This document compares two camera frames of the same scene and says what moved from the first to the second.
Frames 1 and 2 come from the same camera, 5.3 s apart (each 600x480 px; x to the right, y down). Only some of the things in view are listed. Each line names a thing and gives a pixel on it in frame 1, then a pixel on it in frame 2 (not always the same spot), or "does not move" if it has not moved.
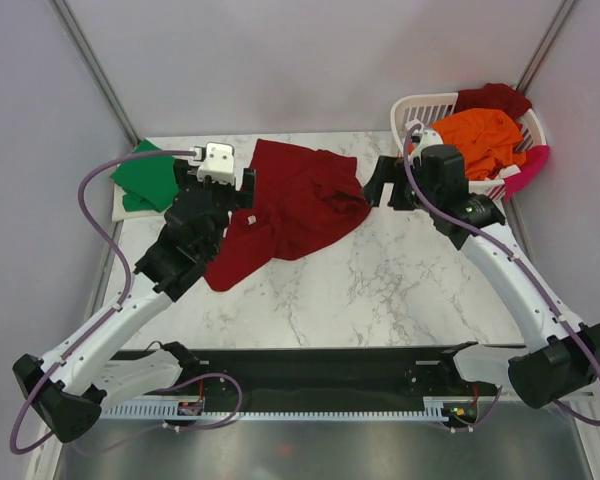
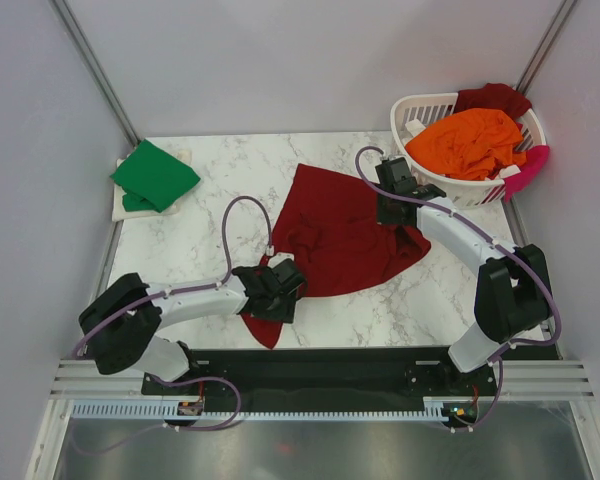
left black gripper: x=242 y=199 -> x=284 y=313
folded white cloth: x=119 y=212 does not move
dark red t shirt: x=304 y=197 -> x=328 y=222
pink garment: x=536 y=159 does not move
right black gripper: x=388 y=169 -> x=382 y=216
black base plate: x=373 y=375 does not move
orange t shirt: x=489 y=139 does not move
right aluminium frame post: x=544 y=46 does not move
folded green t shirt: x=149 y=182 does not move
